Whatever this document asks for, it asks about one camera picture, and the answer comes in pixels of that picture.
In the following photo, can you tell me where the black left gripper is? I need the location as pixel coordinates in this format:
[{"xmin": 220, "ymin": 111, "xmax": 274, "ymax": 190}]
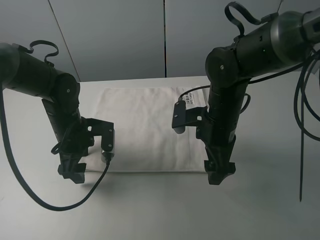
[{"xmin": 51, "ymin": 117, "xmax": 89, "ymax": 184}]

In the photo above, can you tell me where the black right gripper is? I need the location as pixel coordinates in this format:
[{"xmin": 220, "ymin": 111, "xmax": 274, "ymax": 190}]
[{"xmin": 196, "ymin": 122, "xmax": 236, "ymax": 185}]

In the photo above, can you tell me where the white towel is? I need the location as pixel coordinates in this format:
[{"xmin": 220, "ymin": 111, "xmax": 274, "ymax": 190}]
[{"xmin": 92, "ymin": 87, "xmax": 208, "ymax": 173}]

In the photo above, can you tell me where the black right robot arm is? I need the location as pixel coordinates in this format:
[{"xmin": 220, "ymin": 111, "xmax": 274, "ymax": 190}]
[{"xmin": 196, "ymin": 1, "xmax": 320, "ymax": 185}]

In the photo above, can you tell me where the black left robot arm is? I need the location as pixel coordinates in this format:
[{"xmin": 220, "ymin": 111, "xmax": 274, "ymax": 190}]
[{"xmin": 0, "ymin": 43, "xmax": 93, "ymax": 184}]

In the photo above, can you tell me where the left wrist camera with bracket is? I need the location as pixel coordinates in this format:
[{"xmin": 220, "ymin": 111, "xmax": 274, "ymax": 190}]
[{"xmin": 86, "ymin": 118, "xmax": 115, "ymax": 166}]

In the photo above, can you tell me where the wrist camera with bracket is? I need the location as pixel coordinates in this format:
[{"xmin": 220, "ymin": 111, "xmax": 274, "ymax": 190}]
[
  {"xmin": 171, "ymin": 100, "xmax": 207, "ymax": 134},
  {"xmin": 86, "ymin": 118, "xmax": 115, "ymax": 166}
]

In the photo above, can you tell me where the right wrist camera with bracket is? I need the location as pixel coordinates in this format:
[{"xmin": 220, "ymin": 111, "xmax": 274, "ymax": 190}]
[{"xmin": 171, "ymin": 100, "xmax": 207, "ymax": 134}]

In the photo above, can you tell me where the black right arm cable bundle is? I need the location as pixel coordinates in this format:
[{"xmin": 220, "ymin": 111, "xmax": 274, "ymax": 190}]
[{"xmin": 293, "ymin": 47, "xmax": 320, "ymax": 202}]

